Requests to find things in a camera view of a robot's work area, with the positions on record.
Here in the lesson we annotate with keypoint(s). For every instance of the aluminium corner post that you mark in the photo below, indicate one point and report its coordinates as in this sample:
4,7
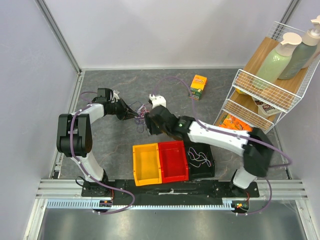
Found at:
58,34

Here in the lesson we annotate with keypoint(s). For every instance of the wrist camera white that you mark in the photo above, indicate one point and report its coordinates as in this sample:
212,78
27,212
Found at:
157,100
115,96

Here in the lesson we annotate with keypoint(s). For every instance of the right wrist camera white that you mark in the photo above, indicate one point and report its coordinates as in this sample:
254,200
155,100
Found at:
157,100

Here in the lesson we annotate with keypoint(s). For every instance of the red plastic bin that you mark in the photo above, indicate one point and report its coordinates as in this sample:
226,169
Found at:
173,162

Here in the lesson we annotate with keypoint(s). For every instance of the yellow plastic bin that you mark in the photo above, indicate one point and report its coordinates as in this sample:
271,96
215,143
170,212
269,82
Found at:
146,164

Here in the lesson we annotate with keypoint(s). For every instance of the brown snack packet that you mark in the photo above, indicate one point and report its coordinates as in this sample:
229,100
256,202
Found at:
265,110

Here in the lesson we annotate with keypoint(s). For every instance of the dark green pump bottle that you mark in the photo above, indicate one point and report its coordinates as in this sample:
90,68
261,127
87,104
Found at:
298,59

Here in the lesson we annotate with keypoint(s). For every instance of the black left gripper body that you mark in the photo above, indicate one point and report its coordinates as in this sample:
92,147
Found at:
118,109

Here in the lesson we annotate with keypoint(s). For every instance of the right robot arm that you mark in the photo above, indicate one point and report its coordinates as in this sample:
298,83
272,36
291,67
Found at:
253,146

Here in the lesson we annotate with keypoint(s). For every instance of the light green pump bottle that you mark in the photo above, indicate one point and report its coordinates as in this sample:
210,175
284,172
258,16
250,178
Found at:
276,61

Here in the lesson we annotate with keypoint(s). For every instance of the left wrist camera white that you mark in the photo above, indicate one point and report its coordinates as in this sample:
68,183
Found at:
115,96

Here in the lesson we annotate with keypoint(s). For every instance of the grey cable duct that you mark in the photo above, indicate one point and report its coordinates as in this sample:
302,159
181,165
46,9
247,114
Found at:
99,204

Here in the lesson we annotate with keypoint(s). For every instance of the orange green carton box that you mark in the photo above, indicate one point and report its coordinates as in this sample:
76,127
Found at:
197,87

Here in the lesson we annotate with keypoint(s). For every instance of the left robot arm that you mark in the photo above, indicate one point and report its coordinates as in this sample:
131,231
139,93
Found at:
74,133

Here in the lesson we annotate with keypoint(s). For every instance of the black plastic bin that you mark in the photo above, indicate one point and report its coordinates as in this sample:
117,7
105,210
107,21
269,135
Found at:
201,163

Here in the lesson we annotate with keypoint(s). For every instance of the orange snack packets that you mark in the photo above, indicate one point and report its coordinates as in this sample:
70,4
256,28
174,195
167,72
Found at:
230,122

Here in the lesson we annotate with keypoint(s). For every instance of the white wire shelf rack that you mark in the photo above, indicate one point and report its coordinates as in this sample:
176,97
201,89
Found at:
283,95

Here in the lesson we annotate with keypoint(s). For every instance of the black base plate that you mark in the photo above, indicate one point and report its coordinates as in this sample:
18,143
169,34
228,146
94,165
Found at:
207,187

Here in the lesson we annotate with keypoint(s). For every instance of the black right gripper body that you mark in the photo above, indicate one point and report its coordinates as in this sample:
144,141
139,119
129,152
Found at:
150,122

